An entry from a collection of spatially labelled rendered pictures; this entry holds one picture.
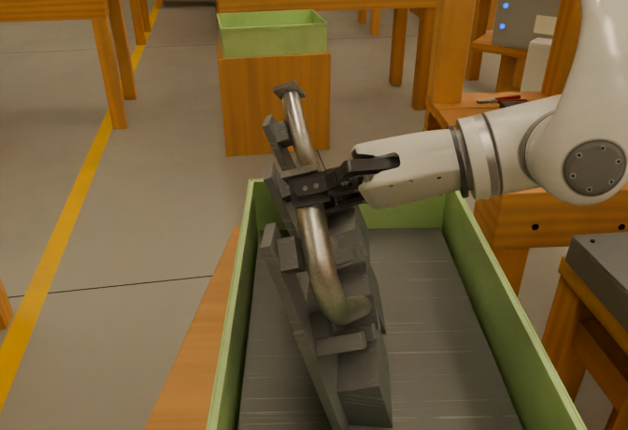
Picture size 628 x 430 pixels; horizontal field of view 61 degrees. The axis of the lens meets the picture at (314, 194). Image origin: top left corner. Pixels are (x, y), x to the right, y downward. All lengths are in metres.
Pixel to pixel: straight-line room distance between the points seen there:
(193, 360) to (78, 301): 1.52
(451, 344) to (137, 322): 1.56
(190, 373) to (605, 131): 0.71
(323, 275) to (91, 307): 1.89
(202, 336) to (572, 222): 0.84
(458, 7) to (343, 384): 1.22
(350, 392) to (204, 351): 0.32
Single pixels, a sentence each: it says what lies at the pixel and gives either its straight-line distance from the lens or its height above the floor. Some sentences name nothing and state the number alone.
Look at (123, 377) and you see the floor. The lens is 2.06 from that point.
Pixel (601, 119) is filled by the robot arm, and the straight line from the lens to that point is 0.46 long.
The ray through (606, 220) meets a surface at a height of 0.82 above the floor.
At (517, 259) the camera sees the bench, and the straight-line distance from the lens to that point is 1.35.
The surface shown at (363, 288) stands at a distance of 0.85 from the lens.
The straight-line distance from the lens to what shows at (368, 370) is 0.74.
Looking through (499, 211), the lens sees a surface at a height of 0.85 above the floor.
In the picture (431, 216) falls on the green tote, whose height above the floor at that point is 0.87.
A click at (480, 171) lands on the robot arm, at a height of 1.24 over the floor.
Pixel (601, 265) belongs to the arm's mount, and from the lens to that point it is 1.05.
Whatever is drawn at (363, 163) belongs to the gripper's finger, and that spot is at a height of 1.25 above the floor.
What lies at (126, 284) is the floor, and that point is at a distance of 2.45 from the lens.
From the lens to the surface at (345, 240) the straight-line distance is 0.92.
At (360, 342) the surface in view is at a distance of 0.64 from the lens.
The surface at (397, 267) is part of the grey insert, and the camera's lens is 1.03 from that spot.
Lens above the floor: 1.47
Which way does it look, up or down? 30 degrees down
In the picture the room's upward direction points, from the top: straight up
